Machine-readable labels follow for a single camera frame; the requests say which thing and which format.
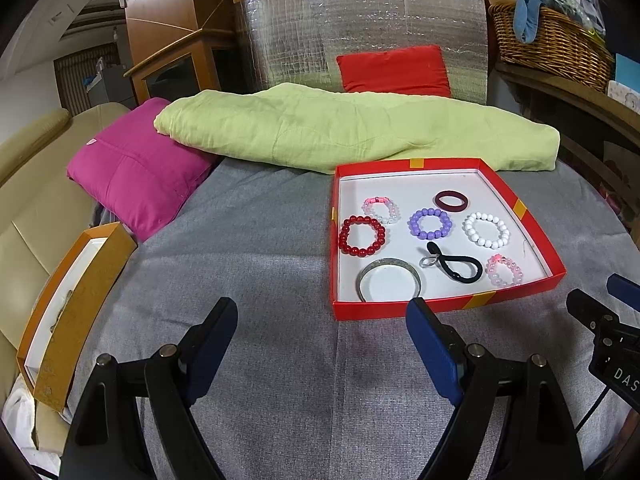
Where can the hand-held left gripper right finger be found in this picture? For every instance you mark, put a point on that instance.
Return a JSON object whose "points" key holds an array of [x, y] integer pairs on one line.
{"points": [[432, 355]]}

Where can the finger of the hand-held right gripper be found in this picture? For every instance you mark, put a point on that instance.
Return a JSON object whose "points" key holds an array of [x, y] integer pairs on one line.
{"points": [[622, 287], [585, 307]]}

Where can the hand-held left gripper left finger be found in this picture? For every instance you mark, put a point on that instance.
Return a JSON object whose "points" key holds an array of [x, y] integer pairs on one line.
{"points": [[215, 350]]}

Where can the grey bangle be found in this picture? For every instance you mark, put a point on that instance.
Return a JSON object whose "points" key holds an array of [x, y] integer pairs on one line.
{"points": [[362, 280]]}

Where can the red cardboard box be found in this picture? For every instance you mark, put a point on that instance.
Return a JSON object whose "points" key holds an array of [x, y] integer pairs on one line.
{"points": [[455, 230]]}

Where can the maroon bangle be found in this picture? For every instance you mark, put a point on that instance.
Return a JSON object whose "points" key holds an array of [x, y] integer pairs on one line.
{"points": [[440, 205]]}

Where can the grey blanket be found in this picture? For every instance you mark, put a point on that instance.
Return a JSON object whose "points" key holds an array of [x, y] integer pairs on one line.
{"points": [[260, 240]]}

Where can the orange box lid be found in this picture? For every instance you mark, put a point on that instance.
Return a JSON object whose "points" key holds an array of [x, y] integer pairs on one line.
{"points": [[85, 310]]}

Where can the magenta pillow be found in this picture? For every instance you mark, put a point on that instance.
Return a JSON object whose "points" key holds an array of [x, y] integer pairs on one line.
{"points": [[135, 175]]}

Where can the white patterned box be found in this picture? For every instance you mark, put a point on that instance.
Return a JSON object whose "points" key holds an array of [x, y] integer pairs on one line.
{"points": [[622, 94]]}

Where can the white cloth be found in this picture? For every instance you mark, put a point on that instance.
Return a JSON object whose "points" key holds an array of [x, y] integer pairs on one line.
{"points": [[20, 410]]}

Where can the wooden bench shelf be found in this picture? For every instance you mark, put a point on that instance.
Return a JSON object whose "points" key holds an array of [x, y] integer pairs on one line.
{"points": [[550, 95]]}

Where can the light blue box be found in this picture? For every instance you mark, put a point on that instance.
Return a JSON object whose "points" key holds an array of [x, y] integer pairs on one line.
{"points": [[627, 72]]}

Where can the beige sofa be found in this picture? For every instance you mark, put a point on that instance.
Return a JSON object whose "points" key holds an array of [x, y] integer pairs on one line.
{"points": [[45, 200]]}

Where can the light green blanket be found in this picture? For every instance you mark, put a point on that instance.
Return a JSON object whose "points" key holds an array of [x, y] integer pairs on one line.
{"points": [[325, 130]]}

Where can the wicker basket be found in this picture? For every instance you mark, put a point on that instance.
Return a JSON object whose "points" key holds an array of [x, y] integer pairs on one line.
{"points": [[550, 45]]}

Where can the grey storage cabinet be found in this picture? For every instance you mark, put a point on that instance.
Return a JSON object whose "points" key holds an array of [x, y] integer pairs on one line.
{"points": [[107, 85]]}

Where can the red pillow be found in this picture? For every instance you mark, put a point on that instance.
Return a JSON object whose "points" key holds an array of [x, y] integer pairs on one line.
{"points": [[395, 70]]}

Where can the blue cloth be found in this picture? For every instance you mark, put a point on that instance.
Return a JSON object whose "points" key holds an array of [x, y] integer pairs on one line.
{"points": [[527, 10]]}

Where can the silver foil insulation panel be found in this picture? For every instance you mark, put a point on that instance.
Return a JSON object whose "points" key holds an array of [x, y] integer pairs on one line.
{"points": [[300, 35]]}

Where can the wooden cabinet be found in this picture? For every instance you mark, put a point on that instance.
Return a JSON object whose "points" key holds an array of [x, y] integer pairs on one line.
{"points": [[160, 10]]}

